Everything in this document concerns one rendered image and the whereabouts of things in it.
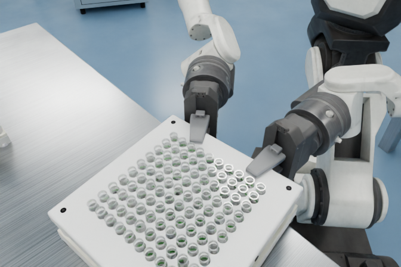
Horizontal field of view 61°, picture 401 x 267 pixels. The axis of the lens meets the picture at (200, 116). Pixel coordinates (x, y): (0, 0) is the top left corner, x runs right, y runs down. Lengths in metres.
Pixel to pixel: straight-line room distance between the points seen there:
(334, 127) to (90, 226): 0.38
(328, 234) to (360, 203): 0.48
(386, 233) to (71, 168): 1.34
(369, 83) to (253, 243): 0.33
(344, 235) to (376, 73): 0.84
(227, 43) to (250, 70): 1.66
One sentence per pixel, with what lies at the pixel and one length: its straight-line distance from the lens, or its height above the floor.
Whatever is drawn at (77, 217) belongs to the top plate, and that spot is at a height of 0.90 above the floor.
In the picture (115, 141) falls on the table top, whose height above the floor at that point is 0.83.
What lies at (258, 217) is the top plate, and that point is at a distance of 0.46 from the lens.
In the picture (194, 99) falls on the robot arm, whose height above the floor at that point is 0.94.
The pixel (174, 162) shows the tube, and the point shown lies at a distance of 0.49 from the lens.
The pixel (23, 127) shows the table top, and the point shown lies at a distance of 0.75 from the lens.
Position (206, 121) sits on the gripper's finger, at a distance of 0.55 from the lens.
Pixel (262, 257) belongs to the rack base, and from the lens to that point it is 0.48.
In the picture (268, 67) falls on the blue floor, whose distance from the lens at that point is 2.40.
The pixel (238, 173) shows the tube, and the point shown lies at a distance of 0.49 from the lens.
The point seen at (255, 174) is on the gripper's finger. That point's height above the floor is 0.91.
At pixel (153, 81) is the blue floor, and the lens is 2.23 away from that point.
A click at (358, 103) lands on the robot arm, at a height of 0.91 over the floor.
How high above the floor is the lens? 1.29
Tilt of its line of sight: 41 degrees down
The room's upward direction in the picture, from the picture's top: straight up
